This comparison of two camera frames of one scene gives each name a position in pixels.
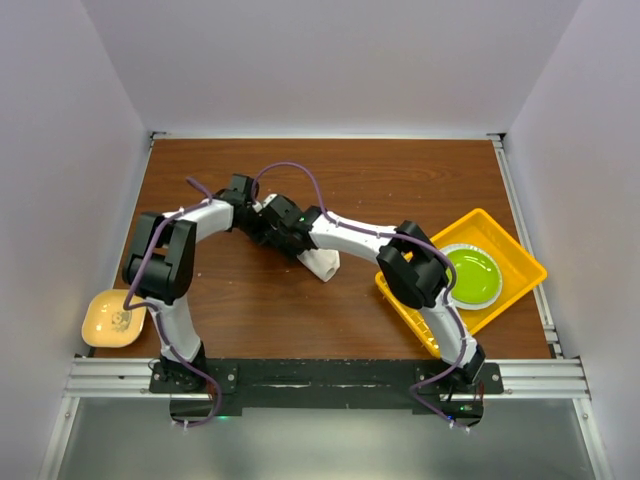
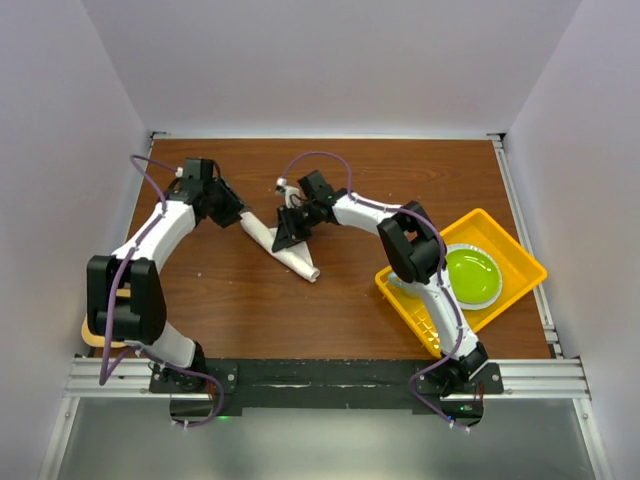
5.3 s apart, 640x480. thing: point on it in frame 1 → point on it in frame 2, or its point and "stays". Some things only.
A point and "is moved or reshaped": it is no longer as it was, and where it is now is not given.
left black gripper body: (255, 226) → (224, 205)
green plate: (478, 276) stays
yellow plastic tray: (520, 269) stays
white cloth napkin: (324, 263) is moved or reshaped
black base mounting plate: (207, 390) stays
